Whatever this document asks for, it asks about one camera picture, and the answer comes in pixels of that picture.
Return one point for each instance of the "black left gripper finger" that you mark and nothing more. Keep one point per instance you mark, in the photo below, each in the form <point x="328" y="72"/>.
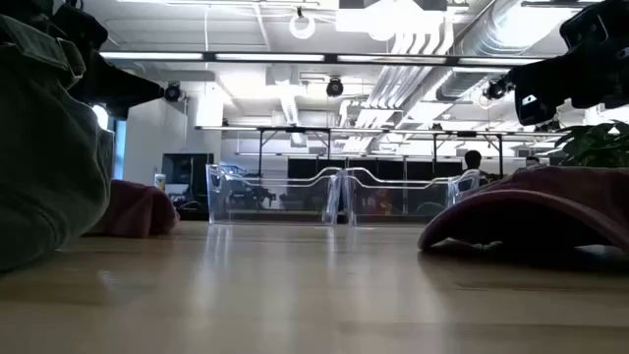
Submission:
<point x="142" y="91"/>
<point x="118" y="110"/>

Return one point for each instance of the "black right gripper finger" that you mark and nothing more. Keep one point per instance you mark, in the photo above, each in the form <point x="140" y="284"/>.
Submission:
<point x="535" y="108"/>
<point x="540" y="78"/>

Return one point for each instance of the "green baseball cap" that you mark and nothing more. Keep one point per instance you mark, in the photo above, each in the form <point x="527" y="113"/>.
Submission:
<point x="44" y="157"/>

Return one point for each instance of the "maroon baseball cap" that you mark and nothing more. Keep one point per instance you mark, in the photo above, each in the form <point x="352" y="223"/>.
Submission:
<point x="137" y="209"/>
<point x="540" y="206"/>

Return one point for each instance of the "black ceiling spotlight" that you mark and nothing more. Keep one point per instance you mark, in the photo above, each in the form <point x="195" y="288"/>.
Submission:
<point x="334" y="87"/>
<point x="495" y="90"/>
<point x="172" y="92"/>

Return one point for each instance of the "person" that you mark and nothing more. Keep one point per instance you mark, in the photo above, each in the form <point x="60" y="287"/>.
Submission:
<point x="532" y="160"/>
<point x="473" y="159"/>

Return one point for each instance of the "potted green plant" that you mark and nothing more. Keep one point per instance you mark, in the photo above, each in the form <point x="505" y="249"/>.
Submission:
<point x="594" y="142"/>

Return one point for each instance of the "white container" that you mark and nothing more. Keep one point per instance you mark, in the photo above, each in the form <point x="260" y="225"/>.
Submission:
<point x="159" y="182"/>

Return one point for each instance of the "black cabinet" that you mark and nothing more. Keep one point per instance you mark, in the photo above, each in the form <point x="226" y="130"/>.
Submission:
<point x="184" y="169"/>

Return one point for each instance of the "clear plastic bin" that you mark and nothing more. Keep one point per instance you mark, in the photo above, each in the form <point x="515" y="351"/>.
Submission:
<point x="393" y="201"/>
<point x="275" y="201"/>

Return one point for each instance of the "black overhead beam with lights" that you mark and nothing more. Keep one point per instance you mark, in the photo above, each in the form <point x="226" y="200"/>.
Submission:
<point x="329" y="58"/>

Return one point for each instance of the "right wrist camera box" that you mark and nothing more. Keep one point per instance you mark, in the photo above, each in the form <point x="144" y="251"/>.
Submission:
<point x="582" y="29"/>

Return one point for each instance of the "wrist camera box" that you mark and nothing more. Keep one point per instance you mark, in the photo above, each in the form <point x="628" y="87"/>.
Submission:
<point x="582" y="29"/>
<point x="81" y="22"/>

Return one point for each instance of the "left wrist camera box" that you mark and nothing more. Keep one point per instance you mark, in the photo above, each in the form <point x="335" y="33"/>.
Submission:
<point x="81" y="22"/>

